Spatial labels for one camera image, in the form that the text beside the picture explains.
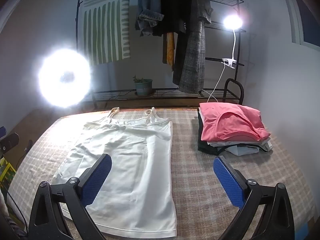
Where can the black folded garment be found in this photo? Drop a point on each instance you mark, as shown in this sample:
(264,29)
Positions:
(205,145)

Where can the white folded garment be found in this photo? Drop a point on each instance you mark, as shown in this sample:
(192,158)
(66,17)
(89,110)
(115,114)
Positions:
(250,150)

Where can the green striped wall hanging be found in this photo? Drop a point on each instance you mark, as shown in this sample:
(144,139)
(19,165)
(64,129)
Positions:
(105,30)

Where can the black hanging garment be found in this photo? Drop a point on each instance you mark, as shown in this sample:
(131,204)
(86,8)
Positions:
(175,5)

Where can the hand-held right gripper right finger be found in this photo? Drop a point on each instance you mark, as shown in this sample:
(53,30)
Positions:
(230,182)

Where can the window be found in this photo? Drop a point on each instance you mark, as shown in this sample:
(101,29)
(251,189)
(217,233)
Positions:
(305,25)

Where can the white clip lamp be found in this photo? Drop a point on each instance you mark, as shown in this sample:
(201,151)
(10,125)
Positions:
(233,22)

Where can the potted plant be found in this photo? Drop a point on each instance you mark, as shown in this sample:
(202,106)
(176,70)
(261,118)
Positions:
(143,87)

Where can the white camisole top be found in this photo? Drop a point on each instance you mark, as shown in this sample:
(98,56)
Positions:
(140,160)

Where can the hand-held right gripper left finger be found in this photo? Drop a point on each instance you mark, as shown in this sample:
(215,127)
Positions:
(96,180)

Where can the grey plaid coat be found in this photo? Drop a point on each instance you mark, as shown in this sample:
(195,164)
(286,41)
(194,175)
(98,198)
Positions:
(195,55)

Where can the pink shirt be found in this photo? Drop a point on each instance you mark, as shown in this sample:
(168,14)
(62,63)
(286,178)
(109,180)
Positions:
(232,122)

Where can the yellow green crate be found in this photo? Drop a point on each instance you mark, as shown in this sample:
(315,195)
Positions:
(6,173)

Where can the black metal clothes rack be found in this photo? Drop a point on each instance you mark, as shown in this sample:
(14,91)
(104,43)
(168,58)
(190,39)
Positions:
(234,80)

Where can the beige plaid blanket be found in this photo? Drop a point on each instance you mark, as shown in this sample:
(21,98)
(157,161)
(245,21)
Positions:
(195,180)

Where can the orange scarf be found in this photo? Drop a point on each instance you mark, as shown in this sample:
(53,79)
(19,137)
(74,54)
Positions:
(168,50)

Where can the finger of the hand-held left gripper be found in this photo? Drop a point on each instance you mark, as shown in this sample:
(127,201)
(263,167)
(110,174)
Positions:
(8,142)

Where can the denim jacket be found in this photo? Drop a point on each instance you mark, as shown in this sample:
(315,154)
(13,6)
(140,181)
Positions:
(147,10)

